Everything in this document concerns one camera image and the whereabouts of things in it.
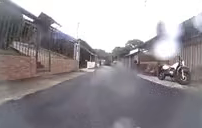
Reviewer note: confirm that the dark grey asphalt road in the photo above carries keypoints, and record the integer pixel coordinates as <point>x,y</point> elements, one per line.
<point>99,100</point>

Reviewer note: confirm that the utility pole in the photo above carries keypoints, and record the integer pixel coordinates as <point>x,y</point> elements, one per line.
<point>77,31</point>

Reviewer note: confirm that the vehicle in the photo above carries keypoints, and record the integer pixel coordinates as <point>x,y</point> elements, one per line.
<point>108,60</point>

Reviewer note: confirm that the building with corrugated wall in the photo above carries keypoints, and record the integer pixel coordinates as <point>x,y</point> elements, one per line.
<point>197,50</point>

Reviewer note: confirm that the long building with dark grilles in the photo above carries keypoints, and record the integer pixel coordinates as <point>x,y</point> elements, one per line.
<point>85,53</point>

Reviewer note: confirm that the row of trees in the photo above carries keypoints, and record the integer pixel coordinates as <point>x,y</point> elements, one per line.
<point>134,44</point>

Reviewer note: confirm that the white and black motorcycle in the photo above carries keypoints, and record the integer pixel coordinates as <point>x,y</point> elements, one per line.
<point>177,71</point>

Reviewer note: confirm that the house with metal railing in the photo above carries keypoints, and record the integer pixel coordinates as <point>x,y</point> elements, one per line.
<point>45,33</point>

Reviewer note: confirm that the red brick wall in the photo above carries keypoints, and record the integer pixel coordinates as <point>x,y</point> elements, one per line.
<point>12,66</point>

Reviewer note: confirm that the pale concrete pavement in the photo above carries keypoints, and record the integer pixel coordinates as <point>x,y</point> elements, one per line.
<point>15,88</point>
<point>162,81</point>

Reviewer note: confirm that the building with white roof edge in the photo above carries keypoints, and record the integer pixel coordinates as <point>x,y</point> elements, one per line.
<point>131,59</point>

